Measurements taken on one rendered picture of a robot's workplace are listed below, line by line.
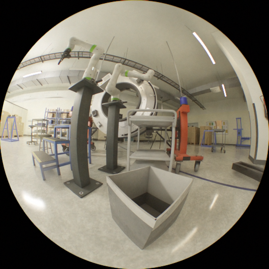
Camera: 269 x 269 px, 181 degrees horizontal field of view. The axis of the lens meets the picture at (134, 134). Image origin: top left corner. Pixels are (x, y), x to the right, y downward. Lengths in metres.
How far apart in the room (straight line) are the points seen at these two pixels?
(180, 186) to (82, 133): 0.75
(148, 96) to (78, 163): 1.44
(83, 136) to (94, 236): 0.70
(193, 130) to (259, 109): 5.79
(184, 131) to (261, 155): 2.15
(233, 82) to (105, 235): 6.36
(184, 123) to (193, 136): 6.00
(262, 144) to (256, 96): 1.03
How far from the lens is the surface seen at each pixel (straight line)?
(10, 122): 7.08
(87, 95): 0.80
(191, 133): 7.41
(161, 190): 0.54
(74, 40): 1.33
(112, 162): 1.17
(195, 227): 0.64
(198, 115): 10.17
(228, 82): 5.99
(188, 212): 0.70
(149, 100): 1.56
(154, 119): 0.79
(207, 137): 6.91
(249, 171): 1.45
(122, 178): 0.43
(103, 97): 1.89
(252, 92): 2.79
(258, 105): 2.72
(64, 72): 5.83
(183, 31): 4.11
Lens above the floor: 0.50
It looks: 1 degrees up
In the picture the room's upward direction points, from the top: 3 degrees clockwise
